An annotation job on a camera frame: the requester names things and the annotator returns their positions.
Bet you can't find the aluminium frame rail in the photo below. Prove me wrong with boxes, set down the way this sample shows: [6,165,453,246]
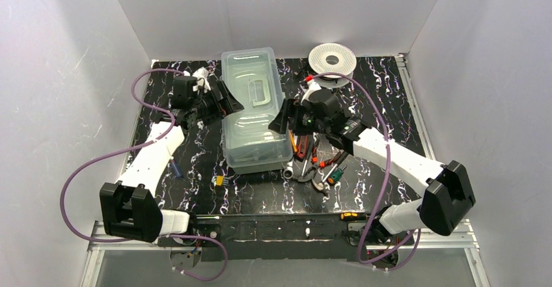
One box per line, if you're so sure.
[81,223,490,286]

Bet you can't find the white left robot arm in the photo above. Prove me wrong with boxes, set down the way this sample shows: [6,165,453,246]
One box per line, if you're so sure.
[99,72,244,242]

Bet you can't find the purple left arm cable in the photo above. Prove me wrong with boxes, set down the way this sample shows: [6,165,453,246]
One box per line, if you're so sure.
[59,68,228,282]

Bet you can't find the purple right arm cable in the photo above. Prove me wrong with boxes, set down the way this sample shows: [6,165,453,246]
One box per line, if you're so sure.
[314,72,422,272]

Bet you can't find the small yellow bit holder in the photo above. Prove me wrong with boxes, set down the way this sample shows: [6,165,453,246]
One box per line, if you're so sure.
[212,176,228,186]

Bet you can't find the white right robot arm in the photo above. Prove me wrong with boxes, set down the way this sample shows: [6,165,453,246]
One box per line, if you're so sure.
[268,89,476,236]

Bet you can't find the yellow black screwdriver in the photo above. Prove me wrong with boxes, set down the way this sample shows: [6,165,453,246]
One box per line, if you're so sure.
[340,212,367,222]

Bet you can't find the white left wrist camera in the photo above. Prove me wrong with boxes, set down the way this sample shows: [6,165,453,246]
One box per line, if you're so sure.
[192,67,211,94]

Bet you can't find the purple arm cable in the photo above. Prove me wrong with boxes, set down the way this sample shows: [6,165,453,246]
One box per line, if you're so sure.
[59,68,228,282]
[314,72,422,272]

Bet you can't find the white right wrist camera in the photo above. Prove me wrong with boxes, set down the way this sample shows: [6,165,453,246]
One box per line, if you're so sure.
[301,75,322,103]

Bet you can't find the silver combination wrench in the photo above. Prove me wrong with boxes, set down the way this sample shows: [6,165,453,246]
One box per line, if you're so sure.
[282,159,301,180]

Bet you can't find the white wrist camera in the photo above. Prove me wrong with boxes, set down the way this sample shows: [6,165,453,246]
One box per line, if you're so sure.
[192,67,211,94]
[301,75,322,103]

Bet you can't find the orange utility knife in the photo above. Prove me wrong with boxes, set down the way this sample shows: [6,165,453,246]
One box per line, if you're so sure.
[289,130,297,154]

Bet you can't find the green handled screwdriver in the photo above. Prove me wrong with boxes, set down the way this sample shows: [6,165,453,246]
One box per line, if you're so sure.
[322,165,347,185]

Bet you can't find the black marbled table mat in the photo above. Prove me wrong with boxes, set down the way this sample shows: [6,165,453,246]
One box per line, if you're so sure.
[125,56,432,217]

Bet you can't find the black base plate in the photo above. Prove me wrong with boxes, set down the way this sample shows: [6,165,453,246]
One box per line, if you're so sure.
[189,213,368,262]

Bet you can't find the red black utility knife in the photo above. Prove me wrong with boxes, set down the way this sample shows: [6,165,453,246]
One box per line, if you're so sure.
[296,135,312,161]

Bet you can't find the white filament spool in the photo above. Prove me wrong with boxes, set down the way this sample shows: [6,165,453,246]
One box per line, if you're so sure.
[308,43,357,89]

